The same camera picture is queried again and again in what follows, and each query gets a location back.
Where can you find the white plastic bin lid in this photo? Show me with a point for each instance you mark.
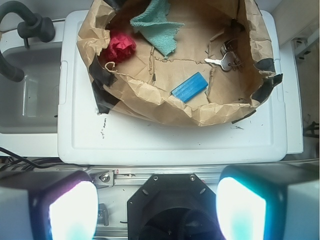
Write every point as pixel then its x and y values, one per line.
pixel 87 137

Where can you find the silver key bunch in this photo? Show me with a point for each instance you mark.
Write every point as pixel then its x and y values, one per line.
pixel 230 59

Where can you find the teal woven cloth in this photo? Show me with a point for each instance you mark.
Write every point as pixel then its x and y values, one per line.
pixel 156 28

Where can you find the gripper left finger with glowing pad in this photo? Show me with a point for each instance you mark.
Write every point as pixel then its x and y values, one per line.
pixel 47 205

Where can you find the black octagonal mount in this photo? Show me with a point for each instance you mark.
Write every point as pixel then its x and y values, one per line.
pixel 173 207

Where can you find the blue rectangular block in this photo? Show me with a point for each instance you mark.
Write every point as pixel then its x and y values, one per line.
pixel 190 87

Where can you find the aluminium rail with bracket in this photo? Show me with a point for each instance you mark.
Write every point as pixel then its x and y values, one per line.
pixel 137 175

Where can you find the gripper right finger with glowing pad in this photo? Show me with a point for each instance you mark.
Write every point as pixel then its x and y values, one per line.
pixel 269 202

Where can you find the white sink basin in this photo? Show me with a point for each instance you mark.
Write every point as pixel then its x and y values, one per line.
pixel 31 105

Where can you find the red crumpled paper ball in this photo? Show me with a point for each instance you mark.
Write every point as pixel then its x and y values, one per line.
pixel 121 46

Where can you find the brown paper bag tray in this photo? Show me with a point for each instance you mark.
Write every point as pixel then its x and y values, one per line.
pixel 141 85

